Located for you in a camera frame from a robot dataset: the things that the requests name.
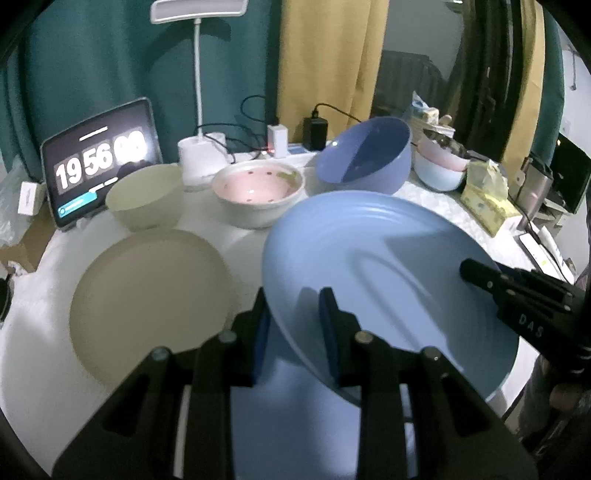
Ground beige plate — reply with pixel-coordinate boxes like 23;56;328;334
69;229;233;389

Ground deep blue plate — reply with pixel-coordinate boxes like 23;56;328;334
262;191;519;400

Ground pink white ceramic bowl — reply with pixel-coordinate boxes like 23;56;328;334
211;160;305;230

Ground beige bowl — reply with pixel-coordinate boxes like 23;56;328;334
105;164;183;232

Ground large blue bowl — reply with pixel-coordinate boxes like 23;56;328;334
315;116;412;195

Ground stacked pink blue bowls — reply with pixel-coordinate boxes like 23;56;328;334
413;130;470;193

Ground person's right hand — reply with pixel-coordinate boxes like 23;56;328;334
549;386;590;415

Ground smartphone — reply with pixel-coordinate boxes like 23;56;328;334
517;233;562;279

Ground steel thermos mug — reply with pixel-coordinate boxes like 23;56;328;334
509;156;554;229

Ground yellow tissue pack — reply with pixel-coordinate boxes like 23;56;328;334
461;160;523;237

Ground black monitor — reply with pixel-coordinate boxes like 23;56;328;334
548;134;590;214

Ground yellow curtain right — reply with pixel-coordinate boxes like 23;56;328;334
502;0;546;181

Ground yellow curtain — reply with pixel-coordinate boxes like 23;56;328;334
277;0;390;143
502;0;546;181

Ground teal curtain right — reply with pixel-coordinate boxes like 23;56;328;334
536;10;564;165

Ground teal curtain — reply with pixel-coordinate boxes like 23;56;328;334
536;10;564;165
1;1;281;178

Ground white desk lamp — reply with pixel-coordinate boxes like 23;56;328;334
150;0;249;191

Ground white power strip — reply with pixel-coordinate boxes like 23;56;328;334
230;144;318;168

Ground white charger plug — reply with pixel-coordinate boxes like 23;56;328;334
266;124;288;159

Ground container with snacks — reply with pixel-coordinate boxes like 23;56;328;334
403;91;456;143

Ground cardboard box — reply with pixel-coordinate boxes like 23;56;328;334
1;205;56;274

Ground black charger adapter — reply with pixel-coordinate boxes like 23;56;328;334
303;116;329;151

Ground black round pouch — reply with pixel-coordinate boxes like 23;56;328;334
0;277;12;323

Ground tablet showing clock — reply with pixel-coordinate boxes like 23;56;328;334
40;97;162;230

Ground clear plastic bag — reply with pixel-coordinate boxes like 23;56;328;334
1;156;36;247

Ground small white box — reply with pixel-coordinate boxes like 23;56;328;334
17;181;46;217

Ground yellow curtain left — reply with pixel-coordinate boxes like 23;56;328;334
277;0;390;143

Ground teal curtain left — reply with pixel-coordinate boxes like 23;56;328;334
1;1;281;178

